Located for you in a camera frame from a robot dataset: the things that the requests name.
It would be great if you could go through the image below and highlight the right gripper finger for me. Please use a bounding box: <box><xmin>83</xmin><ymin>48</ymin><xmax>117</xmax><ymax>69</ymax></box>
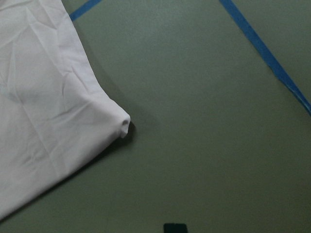
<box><xmin>163</xmin><ymin>223</ymin><xmax>187</xmax><ymax>233</ymax></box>

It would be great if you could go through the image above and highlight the pink Snoopy t-shirt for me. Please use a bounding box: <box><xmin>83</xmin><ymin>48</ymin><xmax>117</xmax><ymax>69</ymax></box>
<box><xmin>0</xmin><ymin>0</ymin><xmax>131</xmax><ymax>218</ymax></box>

